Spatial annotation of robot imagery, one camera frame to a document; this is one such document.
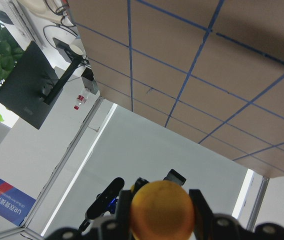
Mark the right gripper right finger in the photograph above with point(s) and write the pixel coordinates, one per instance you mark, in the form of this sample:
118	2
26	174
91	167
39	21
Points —
220	226

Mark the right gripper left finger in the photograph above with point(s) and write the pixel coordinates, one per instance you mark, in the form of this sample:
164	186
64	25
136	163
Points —
111	227

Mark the yellow push button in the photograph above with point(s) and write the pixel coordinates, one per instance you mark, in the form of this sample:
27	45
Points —
161	210

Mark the black depth camera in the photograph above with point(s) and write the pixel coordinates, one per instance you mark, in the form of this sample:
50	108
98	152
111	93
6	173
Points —
106	201

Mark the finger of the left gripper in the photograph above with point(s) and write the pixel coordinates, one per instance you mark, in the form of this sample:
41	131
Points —
175	177

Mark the blue red wall sign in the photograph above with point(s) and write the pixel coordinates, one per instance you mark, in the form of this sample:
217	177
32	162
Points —
15	205

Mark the white paper cup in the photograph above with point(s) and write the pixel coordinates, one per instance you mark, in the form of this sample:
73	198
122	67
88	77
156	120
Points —
77	49

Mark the black monitor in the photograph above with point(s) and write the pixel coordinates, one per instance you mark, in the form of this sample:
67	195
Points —
32	87

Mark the plastic bottle red cap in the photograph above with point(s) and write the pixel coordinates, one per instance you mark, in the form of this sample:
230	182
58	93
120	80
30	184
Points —
81	98

